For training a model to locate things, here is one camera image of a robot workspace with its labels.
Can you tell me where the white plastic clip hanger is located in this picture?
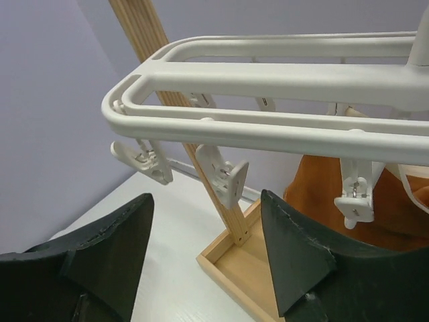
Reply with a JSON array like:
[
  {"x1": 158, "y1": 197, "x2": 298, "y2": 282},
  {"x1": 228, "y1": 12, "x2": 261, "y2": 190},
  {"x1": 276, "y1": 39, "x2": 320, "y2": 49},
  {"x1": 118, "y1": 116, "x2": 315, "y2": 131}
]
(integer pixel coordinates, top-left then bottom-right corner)
[{"x1": 100, "y1": 0, "x2": 429, "y2": 165}]

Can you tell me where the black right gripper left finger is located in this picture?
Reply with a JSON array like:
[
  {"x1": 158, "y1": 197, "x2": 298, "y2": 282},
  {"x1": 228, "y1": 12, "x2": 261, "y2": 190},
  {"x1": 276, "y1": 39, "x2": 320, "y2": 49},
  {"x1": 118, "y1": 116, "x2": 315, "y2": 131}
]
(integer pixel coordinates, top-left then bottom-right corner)
[{"x1": 1, "y1": 193, "x2": 154, "y2": 321}]

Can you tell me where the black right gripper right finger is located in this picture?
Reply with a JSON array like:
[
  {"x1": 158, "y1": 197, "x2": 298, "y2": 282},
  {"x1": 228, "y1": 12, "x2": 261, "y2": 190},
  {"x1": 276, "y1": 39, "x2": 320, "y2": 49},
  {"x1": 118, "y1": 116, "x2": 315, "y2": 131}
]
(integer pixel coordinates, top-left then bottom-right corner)
[{"x1": 261, "y1": 190, "x2": 428, "y2": 321}]

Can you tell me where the orange underwear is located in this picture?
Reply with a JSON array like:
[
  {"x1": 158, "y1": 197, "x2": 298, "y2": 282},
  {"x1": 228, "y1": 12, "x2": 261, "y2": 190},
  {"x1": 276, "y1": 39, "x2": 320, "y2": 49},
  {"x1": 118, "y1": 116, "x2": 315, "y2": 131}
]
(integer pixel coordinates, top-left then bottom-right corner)
[{"x1": 284, "y1": 155, "x2": 428, "y2": 251}]

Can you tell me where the white corner clothes clip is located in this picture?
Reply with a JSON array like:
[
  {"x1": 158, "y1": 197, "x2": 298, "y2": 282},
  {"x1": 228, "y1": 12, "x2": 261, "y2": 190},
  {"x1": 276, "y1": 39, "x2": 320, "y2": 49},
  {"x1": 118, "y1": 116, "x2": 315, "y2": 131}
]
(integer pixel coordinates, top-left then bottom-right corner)
[{"x1": 110, "y1": 139, "x2": 174, "y2": 185}]

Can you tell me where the wooden hanger stand frame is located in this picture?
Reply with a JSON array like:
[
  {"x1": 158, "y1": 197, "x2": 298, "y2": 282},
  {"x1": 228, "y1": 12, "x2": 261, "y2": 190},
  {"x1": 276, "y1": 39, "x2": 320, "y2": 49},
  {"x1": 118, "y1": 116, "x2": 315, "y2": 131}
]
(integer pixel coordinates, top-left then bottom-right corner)
[{"x1": 107, "y1": 0, "x2": 286, "y2": 322}]

